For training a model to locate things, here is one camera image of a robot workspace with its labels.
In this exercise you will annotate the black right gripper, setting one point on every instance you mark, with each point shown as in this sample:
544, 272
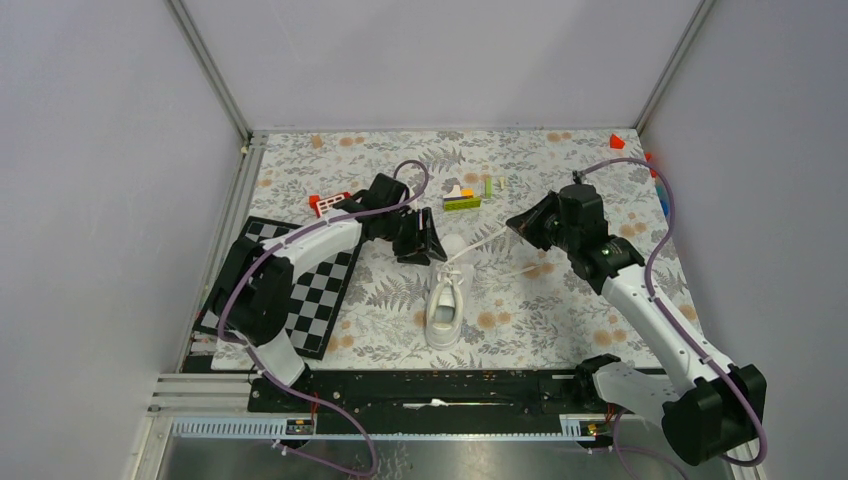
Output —
527, 224

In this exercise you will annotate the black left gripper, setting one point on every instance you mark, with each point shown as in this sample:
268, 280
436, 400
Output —
422, 243

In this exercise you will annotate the white sneaker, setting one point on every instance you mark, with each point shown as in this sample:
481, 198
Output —
450, 290

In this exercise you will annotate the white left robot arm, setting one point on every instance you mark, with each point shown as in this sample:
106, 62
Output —
253, 291

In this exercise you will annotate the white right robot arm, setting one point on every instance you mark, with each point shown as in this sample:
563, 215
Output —
706, 405

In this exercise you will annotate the green toy brick stack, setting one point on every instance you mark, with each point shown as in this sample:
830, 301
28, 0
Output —
461, 199

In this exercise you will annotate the floral patterned table mat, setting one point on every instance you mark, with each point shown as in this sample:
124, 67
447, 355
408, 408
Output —
526, 307

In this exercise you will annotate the red triangular block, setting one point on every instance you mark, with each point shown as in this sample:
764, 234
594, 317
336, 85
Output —
615, 142

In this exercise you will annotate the blue toy piece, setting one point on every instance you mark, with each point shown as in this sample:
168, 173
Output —
664, 200

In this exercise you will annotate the red white grid toy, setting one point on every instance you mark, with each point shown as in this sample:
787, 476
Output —
321, 205

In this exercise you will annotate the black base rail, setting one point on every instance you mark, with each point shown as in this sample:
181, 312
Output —
388, 393

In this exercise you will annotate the grey slotted cable duct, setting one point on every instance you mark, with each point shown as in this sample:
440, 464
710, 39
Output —
419, 426

